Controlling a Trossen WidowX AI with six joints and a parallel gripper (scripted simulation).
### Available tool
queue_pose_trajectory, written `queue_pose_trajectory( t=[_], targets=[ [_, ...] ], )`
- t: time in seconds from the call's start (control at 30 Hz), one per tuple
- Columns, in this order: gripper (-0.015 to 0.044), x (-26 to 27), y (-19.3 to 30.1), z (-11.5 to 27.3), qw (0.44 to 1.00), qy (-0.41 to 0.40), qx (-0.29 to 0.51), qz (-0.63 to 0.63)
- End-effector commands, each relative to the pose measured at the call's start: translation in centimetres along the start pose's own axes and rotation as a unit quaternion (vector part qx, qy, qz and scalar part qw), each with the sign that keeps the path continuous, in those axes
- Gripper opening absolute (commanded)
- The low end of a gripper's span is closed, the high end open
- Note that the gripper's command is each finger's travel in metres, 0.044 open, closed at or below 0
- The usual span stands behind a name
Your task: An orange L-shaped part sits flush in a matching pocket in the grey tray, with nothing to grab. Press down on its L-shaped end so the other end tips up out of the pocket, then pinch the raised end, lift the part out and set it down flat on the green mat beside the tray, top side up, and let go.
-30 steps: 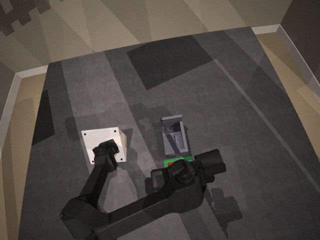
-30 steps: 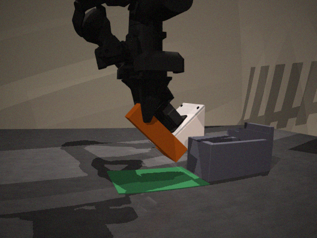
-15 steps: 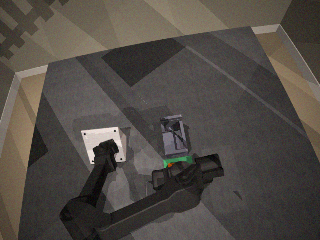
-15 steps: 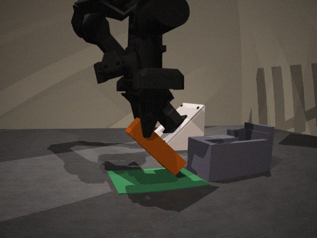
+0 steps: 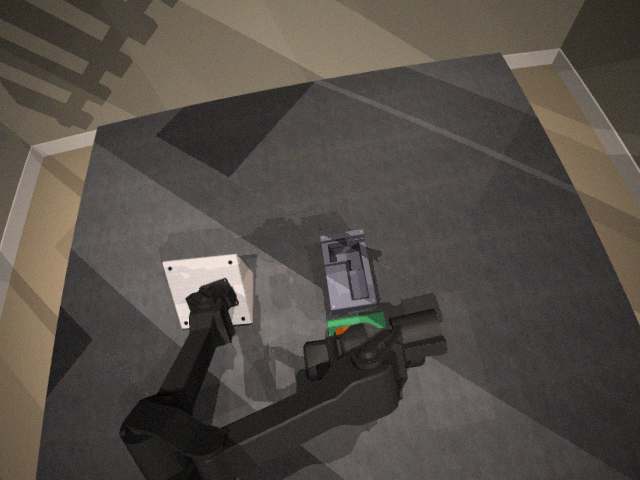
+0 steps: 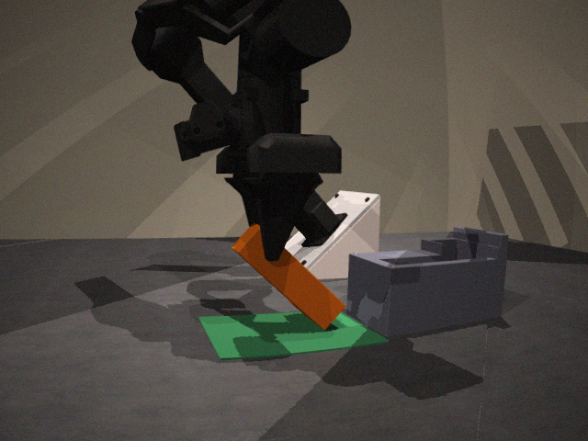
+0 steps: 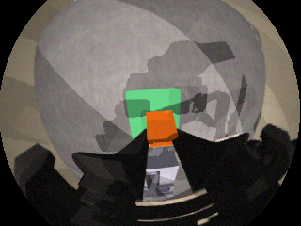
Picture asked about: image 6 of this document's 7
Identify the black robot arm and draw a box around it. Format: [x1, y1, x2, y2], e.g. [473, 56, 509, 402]
[131, 0, 351, 247]

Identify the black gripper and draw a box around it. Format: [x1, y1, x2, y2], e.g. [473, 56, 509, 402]
[216, 75, 342, 262]

